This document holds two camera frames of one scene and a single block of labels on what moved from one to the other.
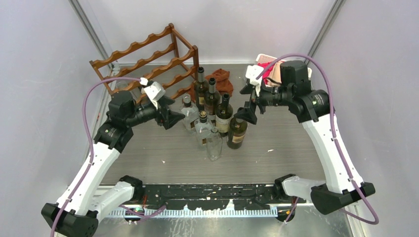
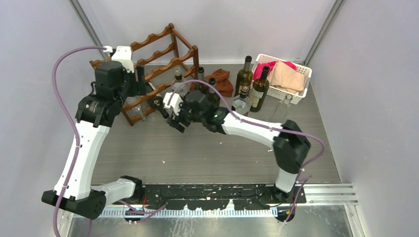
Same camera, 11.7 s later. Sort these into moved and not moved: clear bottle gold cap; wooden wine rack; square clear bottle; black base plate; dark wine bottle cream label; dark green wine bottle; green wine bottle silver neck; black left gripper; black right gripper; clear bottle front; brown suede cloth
Moved: black left gripper; clear bottle gold cap; clear bottle front; square clear bottle; dark green wine bottle; black right gripper; dark wine bottle cream label
Not moved: brown suede cloth; black base plate; wooden wine rack; green wine bottle silver neck
